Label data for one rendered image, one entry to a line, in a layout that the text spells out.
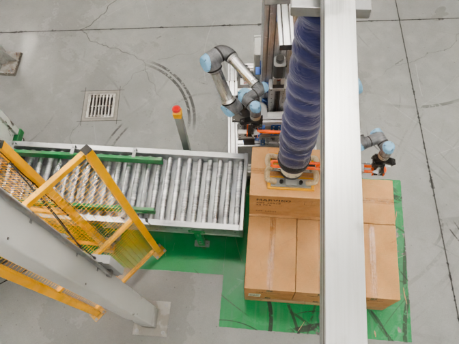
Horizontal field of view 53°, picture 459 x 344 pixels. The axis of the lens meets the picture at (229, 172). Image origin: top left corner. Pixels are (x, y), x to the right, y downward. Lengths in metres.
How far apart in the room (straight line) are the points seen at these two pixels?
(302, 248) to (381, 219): 0.70
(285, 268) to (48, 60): 3.62
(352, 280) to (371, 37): 4.65
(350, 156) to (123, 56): 4.45
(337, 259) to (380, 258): 2.71
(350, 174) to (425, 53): 4.47
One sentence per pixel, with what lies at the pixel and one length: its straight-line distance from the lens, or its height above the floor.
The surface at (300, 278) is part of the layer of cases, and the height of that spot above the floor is 0.54.
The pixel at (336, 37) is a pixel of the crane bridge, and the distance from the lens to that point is 1.56.
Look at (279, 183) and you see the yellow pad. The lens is 3.39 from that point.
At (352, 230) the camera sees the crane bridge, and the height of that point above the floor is 3.05.
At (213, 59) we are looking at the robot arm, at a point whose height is 1.61.
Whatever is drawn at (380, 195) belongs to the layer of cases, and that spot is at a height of 0.54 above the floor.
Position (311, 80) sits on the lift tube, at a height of 2.38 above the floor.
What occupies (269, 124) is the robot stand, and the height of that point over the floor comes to 0.91.
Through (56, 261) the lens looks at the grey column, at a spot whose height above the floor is 2.32.
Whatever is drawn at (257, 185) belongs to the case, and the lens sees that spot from 3.40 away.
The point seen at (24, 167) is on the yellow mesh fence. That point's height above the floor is 1.83.
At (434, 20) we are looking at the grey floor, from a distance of 6.06.
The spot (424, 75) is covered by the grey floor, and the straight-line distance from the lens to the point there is 5.53.
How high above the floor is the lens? 4.22
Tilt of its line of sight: 66 degrees down
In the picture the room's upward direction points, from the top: 6 degrees counter-clockwise
